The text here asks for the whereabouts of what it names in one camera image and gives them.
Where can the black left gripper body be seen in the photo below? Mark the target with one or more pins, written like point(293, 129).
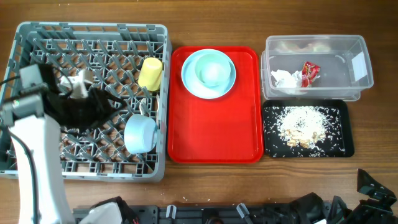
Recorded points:
point(83, 111)

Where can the light blue rice bowl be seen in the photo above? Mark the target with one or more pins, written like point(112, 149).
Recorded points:
point(140, 134)

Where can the yellow plastic cup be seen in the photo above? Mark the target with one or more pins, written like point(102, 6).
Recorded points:
point(150, 74)

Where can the light blue plate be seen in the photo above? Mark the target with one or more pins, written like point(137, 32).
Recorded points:
point(192, 83)

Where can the mint green bowl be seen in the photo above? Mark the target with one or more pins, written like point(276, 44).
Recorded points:
point(212, 69)

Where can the white tissue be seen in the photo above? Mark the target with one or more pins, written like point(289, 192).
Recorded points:
point(285, 79)

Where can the rice and food scraps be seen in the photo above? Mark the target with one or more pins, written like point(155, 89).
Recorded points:
point(303, 131)

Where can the red snack wrapper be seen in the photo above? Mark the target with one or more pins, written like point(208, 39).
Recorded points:
point(309, 73)

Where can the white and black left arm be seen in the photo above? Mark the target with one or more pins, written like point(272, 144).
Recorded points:
point(33, 120)

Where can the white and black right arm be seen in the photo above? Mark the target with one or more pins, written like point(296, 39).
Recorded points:
point(374, 210)

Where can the grey plastic dishwasher rack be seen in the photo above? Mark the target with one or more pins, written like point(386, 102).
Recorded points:
point(115, 54)

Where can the clear plastic waste bin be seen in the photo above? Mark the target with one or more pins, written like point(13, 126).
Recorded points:
point(333, 53)

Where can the red plastic serving tray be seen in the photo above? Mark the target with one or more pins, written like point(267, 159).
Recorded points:
point(226, 130)

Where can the black plastic tray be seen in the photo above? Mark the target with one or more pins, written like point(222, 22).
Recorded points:
point(339, 104)

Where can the white label sticker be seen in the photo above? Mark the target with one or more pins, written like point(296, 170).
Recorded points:
point(359, 66)

